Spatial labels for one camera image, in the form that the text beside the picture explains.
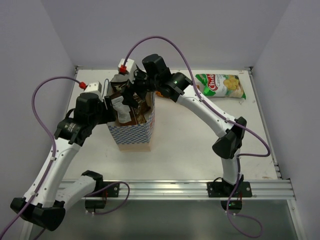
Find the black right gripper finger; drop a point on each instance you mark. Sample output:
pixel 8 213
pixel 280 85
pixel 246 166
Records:
pixel 140 101
pixel 128 98

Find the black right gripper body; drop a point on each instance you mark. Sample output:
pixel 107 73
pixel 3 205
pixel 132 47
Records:
pixel 142 83

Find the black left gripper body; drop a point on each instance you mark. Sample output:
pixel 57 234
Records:
pixel 108 107

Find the brown kettle chips bag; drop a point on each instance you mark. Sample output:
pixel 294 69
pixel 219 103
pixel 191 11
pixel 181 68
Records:
pixel 123 111
pixel 137 116

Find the blue checkered paper bag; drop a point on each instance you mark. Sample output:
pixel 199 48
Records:
pixel 131 138

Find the green chips bag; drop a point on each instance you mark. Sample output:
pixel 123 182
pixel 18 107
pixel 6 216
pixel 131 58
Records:
pixel 221 85

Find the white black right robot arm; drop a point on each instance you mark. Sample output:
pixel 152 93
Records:
pixel 156 76

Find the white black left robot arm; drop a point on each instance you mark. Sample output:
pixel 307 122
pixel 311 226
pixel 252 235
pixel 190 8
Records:
pixel 43 204

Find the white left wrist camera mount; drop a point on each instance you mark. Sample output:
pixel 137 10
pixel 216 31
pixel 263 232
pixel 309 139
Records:
pixel 95 88

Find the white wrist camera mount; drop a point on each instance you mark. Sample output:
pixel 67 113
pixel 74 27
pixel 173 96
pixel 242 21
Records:
pixel 95 88
pixel 127 68

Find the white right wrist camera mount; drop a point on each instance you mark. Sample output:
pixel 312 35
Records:
pixel 127 68

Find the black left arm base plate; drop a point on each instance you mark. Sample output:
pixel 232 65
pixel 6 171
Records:
pixel 97 200

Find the aluminium mounting rail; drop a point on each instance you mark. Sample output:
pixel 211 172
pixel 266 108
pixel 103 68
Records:
pixel 198 190

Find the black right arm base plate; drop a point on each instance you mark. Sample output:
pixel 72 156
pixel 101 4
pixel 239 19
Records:
pixel 219 188

